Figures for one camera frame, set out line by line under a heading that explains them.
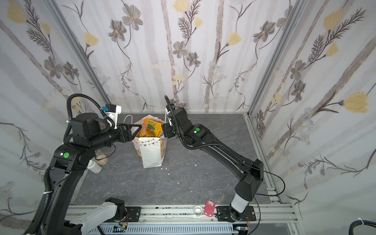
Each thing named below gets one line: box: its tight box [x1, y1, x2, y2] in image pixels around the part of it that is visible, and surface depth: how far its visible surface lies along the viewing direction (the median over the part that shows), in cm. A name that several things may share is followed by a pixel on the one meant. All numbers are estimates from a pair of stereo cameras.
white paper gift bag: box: [132, 114, 168, 169], surface depth 82 cm
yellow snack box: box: [139, 118, 164, 138], surface depth 83 cm
